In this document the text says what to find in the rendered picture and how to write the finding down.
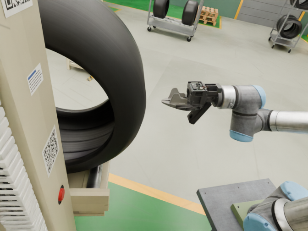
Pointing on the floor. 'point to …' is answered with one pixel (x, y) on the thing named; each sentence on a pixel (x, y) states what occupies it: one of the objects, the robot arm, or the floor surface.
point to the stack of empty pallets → (209, 15)
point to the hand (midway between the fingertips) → (164, 102)
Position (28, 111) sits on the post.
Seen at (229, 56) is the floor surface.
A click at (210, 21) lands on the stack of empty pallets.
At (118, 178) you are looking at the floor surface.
